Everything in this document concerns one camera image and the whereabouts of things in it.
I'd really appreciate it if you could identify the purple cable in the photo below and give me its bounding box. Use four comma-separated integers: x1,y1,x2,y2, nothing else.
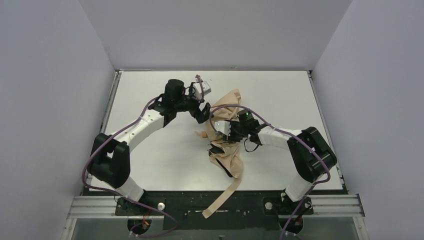
81,74,205,239
208,104,332,240

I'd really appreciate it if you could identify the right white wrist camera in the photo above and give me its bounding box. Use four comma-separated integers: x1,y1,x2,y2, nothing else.
213,120,231,137

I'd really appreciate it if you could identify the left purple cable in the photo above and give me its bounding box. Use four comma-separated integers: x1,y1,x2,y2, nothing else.
81,74,205,239

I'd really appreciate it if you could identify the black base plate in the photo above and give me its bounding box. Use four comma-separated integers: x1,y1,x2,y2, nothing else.
114,190,314,233

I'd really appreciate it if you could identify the aluminium frame rail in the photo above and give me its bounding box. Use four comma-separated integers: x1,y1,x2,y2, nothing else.
61,194,365,240

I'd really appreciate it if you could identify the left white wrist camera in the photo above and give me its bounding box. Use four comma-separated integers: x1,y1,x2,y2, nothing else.
192,81,212,99

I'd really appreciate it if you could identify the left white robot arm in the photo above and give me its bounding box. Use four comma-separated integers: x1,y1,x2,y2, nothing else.
82,75,212,202

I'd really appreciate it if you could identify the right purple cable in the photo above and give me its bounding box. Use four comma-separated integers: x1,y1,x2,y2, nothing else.
208,104,332,240

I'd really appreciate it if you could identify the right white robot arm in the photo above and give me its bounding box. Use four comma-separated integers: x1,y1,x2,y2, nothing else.
214,110,337,202

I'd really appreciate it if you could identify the black and beige umbrella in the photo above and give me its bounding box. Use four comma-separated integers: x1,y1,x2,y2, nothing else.
196,88,244,219

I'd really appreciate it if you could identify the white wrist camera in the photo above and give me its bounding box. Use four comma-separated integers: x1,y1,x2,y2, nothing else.
192,81,212,99
213,120,231,137

